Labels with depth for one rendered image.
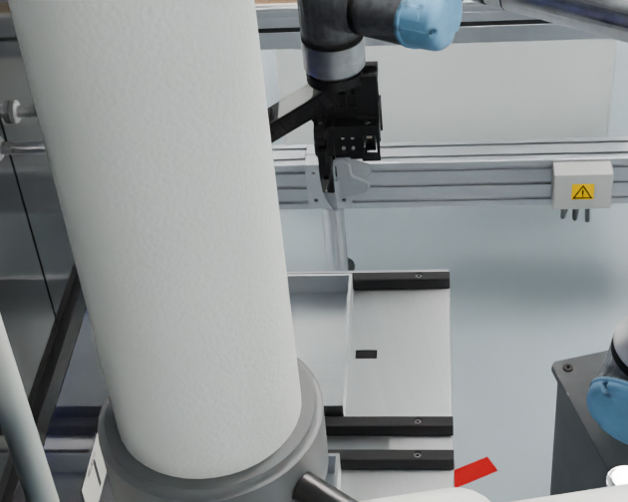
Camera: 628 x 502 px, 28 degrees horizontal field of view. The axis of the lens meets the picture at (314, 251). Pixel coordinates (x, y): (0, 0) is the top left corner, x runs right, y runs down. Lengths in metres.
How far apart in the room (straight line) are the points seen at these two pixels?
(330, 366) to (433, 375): 0.14
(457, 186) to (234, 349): 2.27
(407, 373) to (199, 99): 1.35
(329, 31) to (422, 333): 0.49
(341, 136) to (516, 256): 1.76
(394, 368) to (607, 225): 1.74
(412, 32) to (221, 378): 1.00
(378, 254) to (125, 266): 2.88
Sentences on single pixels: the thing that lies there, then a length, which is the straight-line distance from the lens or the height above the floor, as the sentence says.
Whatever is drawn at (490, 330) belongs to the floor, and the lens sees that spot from 3.04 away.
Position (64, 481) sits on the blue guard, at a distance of 1.33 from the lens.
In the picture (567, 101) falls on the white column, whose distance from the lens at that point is 3.27.
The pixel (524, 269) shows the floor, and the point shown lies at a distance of 3.21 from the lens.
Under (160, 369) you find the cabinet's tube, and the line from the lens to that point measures 0.42.
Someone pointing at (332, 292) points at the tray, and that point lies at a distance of 1.82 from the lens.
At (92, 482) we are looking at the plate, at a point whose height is 1.03.
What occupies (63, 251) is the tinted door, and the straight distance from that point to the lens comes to 1.35.
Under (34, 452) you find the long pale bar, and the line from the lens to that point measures 1.01.
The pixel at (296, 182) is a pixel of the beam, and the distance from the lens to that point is 2.68.
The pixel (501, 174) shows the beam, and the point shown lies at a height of 0.51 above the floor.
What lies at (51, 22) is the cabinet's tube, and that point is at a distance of 0.35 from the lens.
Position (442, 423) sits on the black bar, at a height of 0.90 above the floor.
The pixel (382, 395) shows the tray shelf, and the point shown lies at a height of 0.88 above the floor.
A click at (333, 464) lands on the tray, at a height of 0.90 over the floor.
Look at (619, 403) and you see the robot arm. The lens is 1.53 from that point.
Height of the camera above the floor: 2.08
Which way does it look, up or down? 39 degrees down
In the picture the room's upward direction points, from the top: 6 degrees counter-clockwise
